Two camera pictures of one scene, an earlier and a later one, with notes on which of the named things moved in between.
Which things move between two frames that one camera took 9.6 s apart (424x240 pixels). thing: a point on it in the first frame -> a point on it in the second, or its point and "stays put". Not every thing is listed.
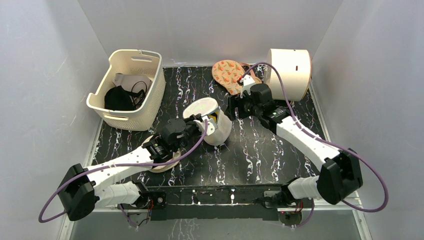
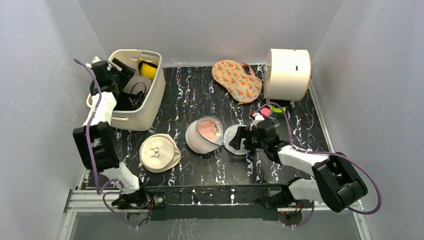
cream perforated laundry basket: x=135 y=62 stays put
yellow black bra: x=214 y=115 -> x=147 y=68
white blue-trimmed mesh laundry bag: x=209 y=107 -> x=198 y=144
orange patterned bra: x=227 y=73 stays put
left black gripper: x=194 y=125 -> x=126 y=73
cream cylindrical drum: x=294 y=67 stays put
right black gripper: x=238 y=108 -> x=245 y=139
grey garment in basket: x=135 y=83 stays put
